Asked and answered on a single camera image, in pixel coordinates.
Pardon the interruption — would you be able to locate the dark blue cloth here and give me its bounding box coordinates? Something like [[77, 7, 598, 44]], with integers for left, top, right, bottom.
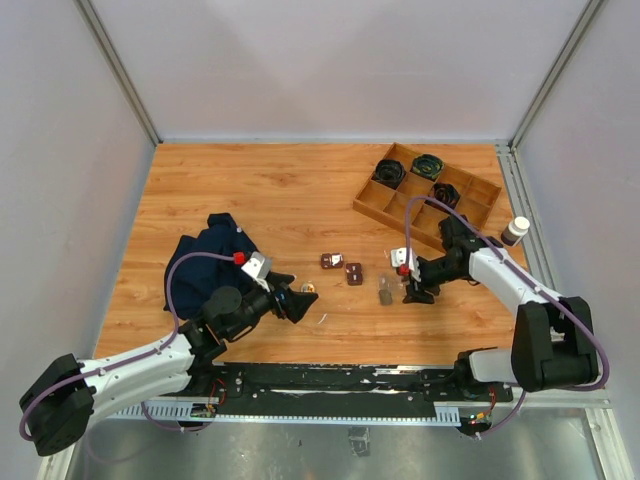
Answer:
[[164, 213, 258, 320]]

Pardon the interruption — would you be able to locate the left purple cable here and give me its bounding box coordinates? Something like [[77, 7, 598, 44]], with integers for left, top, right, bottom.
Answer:
[[18, 251, 246, 441]]

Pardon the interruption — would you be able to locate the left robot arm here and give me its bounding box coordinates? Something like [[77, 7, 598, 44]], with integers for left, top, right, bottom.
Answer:
[[19, 275, 319, 457]]

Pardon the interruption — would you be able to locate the black yellow rolled sock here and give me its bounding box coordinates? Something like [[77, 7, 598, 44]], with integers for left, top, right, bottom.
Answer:
[[411, 154, 444, 181]]

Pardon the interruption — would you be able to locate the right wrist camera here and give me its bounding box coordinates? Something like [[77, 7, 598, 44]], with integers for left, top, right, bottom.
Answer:
[[389, 247, 417, 276]]

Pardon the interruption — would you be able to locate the grey pill box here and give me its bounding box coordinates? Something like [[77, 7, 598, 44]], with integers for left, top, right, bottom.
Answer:
[[378, 274, 393, 306]]

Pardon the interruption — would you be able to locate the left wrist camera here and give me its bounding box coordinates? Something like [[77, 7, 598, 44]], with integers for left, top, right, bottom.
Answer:
[[241, 252, 272, 290]]

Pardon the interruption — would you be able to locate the black patterned rolled sock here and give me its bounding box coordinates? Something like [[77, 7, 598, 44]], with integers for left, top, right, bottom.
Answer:
[[432, 182, 460, 209]]

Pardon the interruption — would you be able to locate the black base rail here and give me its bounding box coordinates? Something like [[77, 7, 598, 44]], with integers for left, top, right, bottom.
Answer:
[[190, 362, 513, 419]]

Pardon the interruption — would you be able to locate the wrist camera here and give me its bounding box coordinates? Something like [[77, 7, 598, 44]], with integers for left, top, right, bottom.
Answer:
[[389, 247, 417, 276], [241, 252, 272, 290]]

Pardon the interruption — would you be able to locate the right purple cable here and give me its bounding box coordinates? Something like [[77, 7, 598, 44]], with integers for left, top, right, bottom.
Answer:
[[403, 195, 611, 434]]

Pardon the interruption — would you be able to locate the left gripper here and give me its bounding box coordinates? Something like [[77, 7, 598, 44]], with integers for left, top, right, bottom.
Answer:
[[225, 272, 318, 339]]

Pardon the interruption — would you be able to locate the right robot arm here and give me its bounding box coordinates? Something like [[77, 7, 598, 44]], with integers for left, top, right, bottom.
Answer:
[[390, 215, 602, 400]]

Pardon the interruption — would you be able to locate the brown double pill box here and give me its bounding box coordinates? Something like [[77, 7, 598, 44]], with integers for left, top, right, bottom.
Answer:
[[345, 262, 364, 286]]

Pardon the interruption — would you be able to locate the dark bottle white cap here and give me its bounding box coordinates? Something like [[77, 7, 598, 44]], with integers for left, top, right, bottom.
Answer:
[[501, 216, 531, 247]]

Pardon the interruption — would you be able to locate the purple cable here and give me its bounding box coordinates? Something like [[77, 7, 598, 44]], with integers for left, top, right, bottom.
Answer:
[[18, 251, 246, 441], [403, 195, 611, 434]]

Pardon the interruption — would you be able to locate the wooden divided tray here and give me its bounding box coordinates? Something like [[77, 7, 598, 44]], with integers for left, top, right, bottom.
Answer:
[[353, 143, 502, 250]]

